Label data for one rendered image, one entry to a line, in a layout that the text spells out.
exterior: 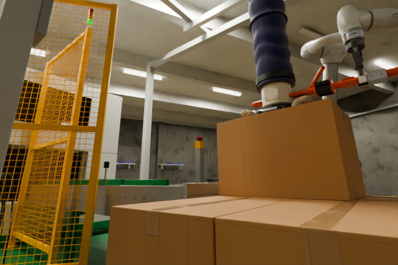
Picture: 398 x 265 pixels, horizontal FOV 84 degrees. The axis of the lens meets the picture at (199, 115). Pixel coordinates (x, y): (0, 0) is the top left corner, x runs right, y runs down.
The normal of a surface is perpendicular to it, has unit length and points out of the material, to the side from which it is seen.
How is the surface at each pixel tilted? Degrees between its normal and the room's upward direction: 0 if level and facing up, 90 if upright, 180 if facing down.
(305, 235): 90
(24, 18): 90
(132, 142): 90
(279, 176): 90
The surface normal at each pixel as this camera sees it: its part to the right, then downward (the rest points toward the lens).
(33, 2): 0.78, -0.18
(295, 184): -0.68, -0.20
